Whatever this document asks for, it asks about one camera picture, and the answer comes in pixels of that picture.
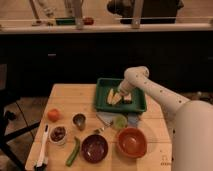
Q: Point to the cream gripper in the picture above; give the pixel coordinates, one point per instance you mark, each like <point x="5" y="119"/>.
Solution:
<point x="116" y="98"/>

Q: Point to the tan bread slice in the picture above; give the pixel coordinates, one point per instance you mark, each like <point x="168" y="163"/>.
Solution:
<point x="127" y="99"/>

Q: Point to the orange tomato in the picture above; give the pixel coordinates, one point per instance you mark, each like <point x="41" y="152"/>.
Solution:
<point x="53" y="115"/>

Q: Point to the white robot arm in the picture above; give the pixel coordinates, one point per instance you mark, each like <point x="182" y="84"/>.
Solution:
<point x="192" y="145"/>

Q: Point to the green box on shelf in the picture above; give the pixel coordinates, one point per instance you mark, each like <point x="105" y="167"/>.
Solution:
<point x="65" y="21"/>

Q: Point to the small metal cup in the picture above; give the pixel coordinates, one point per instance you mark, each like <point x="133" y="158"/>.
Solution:
<point x="79" y="121"/>

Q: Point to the green plastic tray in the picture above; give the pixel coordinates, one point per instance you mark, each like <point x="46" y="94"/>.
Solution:
<point x="103" y="86"/>

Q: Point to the red object on shelf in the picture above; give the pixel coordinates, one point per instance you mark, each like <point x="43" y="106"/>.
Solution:
<point x="88" y="21"/>

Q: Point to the white dish brush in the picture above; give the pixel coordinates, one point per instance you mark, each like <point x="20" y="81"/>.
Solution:
<point x="41" y="158"/>

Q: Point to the green cucumber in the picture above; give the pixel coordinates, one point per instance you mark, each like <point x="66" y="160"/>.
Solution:
<point x="74" y="152"/>

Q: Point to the white bowl with dark food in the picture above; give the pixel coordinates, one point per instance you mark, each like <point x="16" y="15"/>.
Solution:
<point x="58" y="135"/>

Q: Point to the orange bowl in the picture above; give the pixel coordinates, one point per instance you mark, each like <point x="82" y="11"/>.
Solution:
<point x="131" y="142"/>

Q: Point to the black chair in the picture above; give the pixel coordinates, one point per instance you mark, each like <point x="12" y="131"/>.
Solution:
<point x="6" y="98"/>

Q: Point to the blue grey cloth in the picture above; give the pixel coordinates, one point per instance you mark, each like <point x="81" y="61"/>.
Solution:
<point x="107" y="117"/>

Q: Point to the dark purple bowl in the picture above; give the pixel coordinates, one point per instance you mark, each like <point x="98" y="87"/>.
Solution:
<point x="94" y="148"/>

